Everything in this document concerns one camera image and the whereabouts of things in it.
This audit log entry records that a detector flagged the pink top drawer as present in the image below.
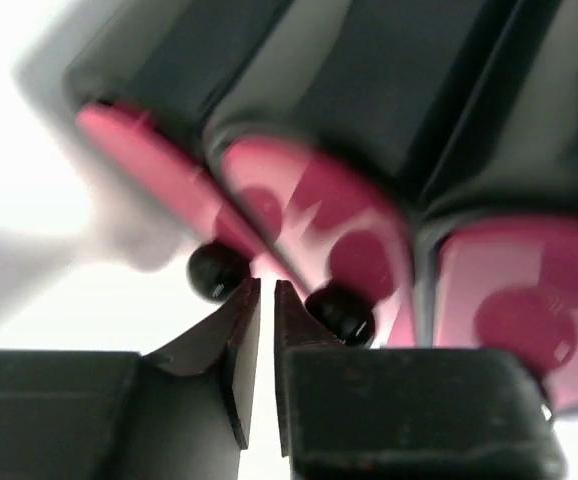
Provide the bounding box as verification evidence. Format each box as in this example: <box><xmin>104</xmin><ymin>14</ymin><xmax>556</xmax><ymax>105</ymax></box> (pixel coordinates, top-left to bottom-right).
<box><xmin>433</xmin><ymin>217</ymin><xmax>578</xmax><ymax>411</ymax></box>

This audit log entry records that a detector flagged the black drawer cabinet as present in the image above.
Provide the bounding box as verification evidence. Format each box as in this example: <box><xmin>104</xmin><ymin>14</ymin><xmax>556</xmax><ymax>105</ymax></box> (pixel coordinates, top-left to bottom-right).
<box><xmin>65</xmin><ymin>1</ymin><xmax>578</xmax><ymax>347</ymax></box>

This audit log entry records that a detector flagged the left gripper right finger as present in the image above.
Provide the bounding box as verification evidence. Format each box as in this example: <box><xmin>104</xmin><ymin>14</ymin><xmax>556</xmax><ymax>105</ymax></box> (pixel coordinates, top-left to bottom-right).
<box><xmin>274</xmin><ymin>281</ymin><xmax>567</xmax><ymax>479</ymax></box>

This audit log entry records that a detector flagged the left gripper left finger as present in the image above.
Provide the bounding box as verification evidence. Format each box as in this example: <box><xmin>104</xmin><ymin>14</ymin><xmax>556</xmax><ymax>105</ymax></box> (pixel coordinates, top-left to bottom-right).
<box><xmin>0</xmin><ymin>279</ymin><xmax>260</xmax><ymax>479</ymax></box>

